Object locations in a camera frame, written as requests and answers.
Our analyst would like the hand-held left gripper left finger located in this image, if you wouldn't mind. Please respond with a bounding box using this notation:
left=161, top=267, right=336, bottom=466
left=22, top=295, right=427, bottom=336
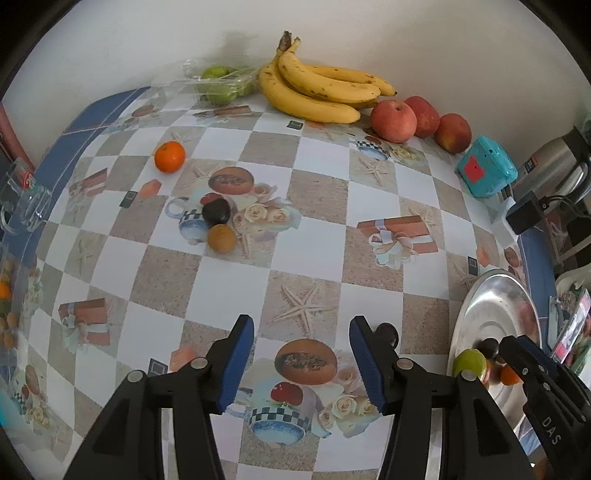
left=62, top=315, right=256, bottom=480

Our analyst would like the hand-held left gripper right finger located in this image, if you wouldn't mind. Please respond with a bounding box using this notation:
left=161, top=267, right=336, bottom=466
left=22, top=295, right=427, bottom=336
left=349, top=316, right=539, bottom=480

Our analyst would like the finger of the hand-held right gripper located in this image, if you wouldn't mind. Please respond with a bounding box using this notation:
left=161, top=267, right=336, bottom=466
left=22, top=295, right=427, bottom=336
left=500, top=336, right=546, bottom=394
left=517, top=335, right=571, bottom=385

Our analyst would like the green mango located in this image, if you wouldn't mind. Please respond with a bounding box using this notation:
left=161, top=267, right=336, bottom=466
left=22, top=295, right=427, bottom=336
left=452, top=349, right=488, bottom=384

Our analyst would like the round metal plate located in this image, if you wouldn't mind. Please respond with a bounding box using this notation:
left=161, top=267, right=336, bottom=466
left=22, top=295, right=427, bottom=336
left=447, top=268, right=543, bottom=444

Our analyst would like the plastic bag of green fruits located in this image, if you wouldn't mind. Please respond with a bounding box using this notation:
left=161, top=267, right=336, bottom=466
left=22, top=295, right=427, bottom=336
left=152, top=59, right=262, bottom=106

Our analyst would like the colorful snack packet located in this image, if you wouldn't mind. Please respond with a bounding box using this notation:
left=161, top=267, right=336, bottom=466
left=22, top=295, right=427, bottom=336
left=549, top=288, right=591, bottom=365

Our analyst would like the brown round fruit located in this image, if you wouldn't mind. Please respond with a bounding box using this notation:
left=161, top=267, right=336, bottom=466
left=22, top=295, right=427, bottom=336
left=207, top=224, right=238, bottom=254

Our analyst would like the black power adapter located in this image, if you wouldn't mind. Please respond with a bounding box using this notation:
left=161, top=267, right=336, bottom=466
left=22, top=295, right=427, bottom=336
left=506, top=193, right=549, bottom=235

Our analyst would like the teal plastic box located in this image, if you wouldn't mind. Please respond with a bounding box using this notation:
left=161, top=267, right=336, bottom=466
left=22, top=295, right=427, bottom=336
left=455, top=135, right=518, bottom=199

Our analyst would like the steel thermos jug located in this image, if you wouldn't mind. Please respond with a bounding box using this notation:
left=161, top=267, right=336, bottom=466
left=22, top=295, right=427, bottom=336
left=510, top=126, right=591, bottom=204

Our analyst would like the red apple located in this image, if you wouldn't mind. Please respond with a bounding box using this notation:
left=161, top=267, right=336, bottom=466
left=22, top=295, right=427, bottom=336
left=435, top=113, right=472, bottom=154
left=404, top=96, right=441, bottom=138
left=370, top=100, right=417, bottom=143

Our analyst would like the clear plastic fruit container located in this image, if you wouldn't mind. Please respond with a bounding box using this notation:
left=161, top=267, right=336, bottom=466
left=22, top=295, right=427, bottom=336
left=0, top=244, right=29, bottom=370

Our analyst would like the clear glass mug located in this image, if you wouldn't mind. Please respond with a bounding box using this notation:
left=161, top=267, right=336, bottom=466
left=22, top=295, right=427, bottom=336
left=0, top=157, right=54, bottom=234

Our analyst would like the yellow banana bunch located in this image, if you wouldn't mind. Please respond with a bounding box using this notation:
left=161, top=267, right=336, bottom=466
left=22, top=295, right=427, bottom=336
left=257, top=31, right=398, bottom=124

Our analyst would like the black cable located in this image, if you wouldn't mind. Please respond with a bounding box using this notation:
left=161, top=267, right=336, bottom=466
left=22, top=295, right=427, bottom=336
left=544, top=161, right=591, bottom=210

